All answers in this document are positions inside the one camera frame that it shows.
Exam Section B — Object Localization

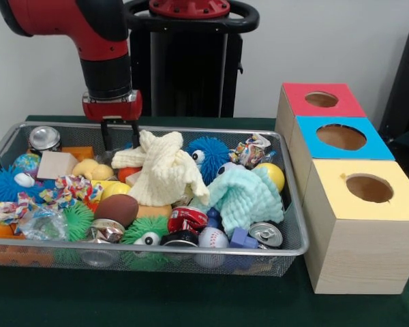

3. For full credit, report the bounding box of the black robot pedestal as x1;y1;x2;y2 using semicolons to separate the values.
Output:
124;0;260;119

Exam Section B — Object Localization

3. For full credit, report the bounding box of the small baseball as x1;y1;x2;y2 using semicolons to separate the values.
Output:
198;226;230;249

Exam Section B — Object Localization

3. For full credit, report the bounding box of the black upright panel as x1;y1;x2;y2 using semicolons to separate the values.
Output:
378;22;409;144

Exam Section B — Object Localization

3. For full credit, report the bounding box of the brown toy football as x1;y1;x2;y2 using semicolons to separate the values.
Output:
94;193;140;228

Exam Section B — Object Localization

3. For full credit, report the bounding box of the dark green tablecloth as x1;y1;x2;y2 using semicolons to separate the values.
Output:
0;114;409;327

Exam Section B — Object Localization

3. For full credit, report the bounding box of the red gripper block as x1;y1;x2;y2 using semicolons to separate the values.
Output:
82;90;143;153

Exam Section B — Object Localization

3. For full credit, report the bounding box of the shallow clear mesh bin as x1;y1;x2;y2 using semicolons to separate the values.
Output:
0;121;310;277

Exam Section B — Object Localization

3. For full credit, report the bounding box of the silver drink can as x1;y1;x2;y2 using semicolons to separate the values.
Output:
29;125;62;153

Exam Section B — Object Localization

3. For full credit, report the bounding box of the orange foam disc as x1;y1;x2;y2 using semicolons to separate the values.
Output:
136;203;173;219

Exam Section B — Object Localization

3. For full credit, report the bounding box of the mint green cloth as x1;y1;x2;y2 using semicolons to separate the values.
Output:
207;166;285;238

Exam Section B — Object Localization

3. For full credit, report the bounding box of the green spiky ball with eye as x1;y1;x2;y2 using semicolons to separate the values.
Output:
121;215;171;246

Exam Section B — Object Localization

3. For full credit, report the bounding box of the yellow ball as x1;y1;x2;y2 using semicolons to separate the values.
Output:
252;162;286;193

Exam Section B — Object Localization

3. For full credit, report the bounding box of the cream yellow cloth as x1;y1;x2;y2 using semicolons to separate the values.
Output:
110;129;211;208

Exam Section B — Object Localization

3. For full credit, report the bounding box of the wooden three-hole box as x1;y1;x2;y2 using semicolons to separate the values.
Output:
274;82;409;295

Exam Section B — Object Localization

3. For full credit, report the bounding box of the blue spiky ball with eyes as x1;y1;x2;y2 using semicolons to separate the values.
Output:
0;166;52;209
185;137;232;178

